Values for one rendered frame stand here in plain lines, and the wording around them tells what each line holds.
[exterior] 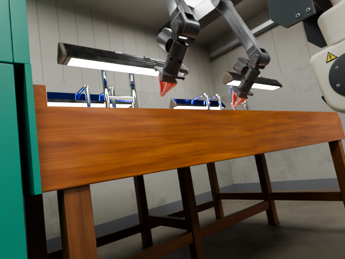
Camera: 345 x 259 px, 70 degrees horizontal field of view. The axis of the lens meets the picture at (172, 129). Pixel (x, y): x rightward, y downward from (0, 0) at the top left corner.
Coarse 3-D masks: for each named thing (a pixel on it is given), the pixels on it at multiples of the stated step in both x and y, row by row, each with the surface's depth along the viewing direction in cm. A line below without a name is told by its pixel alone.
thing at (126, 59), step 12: (60, 48) 90; (72, 48) 92; (84, 48) 96; (60, 60) 92; (96, 60) 96; (108, 60) 99; (120, 60) 103; (132, 60) 107; (144, 60) 112; (156, 60) 118
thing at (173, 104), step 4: (172, 100) 194; (176, 100) 196; (180, 100) 199; (184, 100) 202; (188, 100) 206; (192, 100) 208; (196, 100) 212; (200, 100) 215; (172, 104) 194; (176, 104) 193; (180, 104) 195; (184, 104) 198; (188, 104) 201; (192, 104) 204; (196, 104) 207; (200, 104) 210; (204, 104) 213; (212, 104) 219; (216, 104) 223; (224, 104) 231
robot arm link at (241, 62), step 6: (258, 54) 104; (240, 60) 113; (246, 60) 110; (252, 60) 105; (258, 60) 104; (234, 66) 115; (240, 66) 112; (252, 66) 106; (258, 66) 108; (264, 66) 110; (240, 72) 113
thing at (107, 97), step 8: (144, 56) 115; (104, 72) 118; (104, 80) 117; (104, 88) 117; (104, 96) 117; (112, 96) 118; (120, 96) 121; (128, 96) 124; (136, 96) 128; (136, 104) 126
